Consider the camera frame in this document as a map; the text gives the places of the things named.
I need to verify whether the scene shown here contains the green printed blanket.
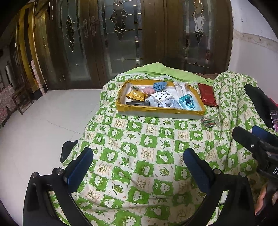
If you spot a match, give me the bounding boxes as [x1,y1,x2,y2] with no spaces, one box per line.
[47,63,278,226]

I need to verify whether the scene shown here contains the pink plush toy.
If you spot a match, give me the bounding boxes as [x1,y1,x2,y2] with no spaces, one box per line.
[142,86,156,95]

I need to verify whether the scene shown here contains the pale upright cylinder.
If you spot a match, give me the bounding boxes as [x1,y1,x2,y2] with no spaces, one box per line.
[5,64,15,88]

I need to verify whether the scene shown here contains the clear bag of coloured clips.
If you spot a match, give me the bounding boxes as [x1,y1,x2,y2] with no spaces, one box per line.
[201,117,219,129]

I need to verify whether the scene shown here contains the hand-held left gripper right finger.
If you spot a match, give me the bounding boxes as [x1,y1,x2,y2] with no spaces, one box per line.
[183,148,254,226]

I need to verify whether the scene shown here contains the blue plush toy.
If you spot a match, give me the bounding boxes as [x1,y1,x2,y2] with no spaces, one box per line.
[153,82,169,91]

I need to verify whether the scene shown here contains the yellow cardboard tray box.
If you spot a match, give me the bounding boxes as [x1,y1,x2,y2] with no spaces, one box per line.
[116,79,206,119]

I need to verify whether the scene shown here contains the black shoe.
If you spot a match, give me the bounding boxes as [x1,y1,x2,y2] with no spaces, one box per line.
[61,140,79,164]

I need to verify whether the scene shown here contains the wooden glass door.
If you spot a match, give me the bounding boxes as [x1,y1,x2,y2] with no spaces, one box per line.
[167,0,234,75]
[98,0,144,75]
[56,0,101,88]

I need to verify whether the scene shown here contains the wooden chair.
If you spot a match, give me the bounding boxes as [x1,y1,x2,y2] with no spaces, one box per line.
[11,86,33,116]
[0,85,17,127]

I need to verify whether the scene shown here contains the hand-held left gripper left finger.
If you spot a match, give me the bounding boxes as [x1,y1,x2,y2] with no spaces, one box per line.
[23,147,94,226]

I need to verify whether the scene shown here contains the light blue tissue packet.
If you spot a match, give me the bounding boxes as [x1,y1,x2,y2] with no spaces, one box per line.
[178,94,199,110]

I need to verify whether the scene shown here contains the black packet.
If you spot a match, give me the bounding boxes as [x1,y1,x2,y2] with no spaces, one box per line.
[125,100,152,107]

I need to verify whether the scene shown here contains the yellow cracker packet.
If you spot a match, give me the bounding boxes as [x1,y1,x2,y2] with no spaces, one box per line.
[127,90,147,102]

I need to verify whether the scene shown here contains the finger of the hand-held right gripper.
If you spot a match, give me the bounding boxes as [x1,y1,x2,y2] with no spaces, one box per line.
[233,126,264,153]
[251,125,278,145]

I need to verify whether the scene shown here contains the red foil packet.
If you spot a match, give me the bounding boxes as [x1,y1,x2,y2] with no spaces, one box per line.
[198,84,219,107]

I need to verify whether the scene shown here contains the white dotted tissue pack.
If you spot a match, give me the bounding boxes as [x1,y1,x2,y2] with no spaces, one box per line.
[151,90,174,102]

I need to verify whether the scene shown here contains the black padded chair part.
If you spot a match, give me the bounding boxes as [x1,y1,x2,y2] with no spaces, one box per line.
[244,84,278,131]

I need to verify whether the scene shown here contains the gold door frame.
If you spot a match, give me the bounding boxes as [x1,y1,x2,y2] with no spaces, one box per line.
[16,2,47,94]

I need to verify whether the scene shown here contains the person's right hand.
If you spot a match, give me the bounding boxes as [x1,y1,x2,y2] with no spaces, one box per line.
[254,183,269,216]

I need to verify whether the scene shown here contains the black printed card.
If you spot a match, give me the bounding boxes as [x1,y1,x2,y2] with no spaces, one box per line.
[269,110,278,133]

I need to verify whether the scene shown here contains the pink patterned board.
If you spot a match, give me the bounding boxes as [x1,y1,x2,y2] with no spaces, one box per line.
[30,60,47,95]

